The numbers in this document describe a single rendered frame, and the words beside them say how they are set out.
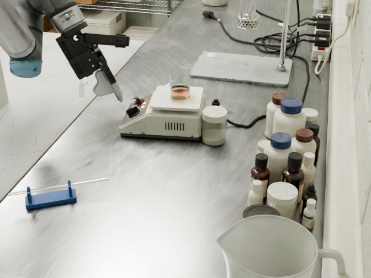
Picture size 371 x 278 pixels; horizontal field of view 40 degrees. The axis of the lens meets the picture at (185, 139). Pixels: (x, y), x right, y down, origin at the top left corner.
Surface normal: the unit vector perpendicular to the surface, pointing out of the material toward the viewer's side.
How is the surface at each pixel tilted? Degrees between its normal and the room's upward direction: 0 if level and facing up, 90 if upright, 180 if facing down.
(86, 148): 0
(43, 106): 0
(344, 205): 0
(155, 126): 90
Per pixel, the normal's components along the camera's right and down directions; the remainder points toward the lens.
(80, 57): 0.25, 0.18
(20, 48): 0.46, 0.86
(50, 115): 0.00, -0.86
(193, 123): -0.11, 0.51
